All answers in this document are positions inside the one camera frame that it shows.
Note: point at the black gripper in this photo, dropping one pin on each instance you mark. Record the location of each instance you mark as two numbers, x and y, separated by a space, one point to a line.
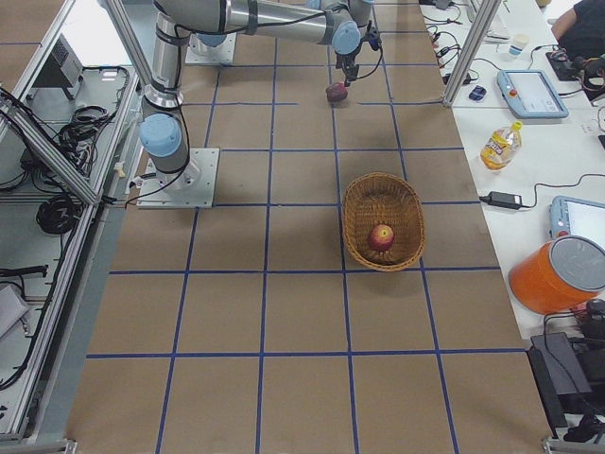
345 60

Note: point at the black laptop charger brick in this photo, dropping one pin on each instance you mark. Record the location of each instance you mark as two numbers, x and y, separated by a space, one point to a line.
502 200

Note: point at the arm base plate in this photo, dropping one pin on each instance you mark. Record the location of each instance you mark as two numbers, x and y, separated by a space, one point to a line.
213 50
195 188

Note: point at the dark red apple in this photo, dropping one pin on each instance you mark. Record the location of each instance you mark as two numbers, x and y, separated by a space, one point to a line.
336 92

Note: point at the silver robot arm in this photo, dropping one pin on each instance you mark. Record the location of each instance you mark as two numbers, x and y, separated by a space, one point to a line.
203 32

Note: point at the red yellow apple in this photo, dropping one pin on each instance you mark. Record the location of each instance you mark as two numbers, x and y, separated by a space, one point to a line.
381 238

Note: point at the aluminium frame left post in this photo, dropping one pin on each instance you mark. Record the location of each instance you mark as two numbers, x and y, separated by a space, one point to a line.
474 38

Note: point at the orange bucket grey lid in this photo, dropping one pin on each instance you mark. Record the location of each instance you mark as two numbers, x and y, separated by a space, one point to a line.
563 273

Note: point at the orange juice bottle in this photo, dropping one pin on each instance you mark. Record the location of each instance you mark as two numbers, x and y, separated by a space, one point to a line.
502 146

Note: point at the woven wicker basket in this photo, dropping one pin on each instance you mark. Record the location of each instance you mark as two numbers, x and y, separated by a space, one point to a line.
383 198

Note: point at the paper cup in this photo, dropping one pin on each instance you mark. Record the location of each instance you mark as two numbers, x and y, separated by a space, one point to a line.
517 44

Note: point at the blue teach pendant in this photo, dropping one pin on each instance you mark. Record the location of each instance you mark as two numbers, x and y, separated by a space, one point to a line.
529 94
577 217

